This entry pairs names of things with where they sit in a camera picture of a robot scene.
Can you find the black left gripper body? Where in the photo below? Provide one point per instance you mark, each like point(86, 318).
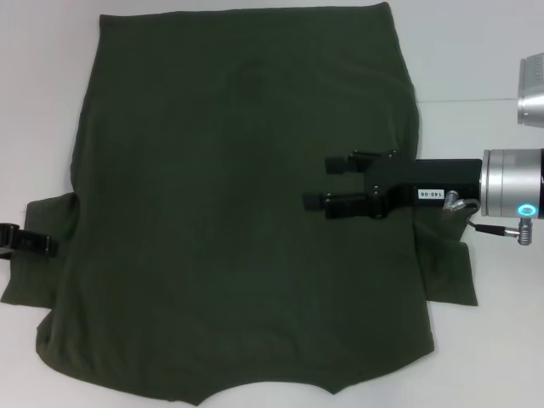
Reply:
point(7, 236)

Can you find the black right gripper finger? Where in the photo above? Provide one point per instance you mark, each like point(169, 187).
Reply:
point(338, 166)
point(344, 206)

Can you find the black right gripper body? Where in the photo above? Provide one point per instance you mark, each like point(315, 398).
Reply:
point(425, 176)

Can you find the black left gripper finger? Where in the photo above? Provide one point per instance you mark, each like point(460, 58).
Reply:
point(38, 244)

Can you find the dark green shirt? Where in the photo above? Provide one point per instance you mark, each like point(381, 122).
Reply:
point(212, 170)

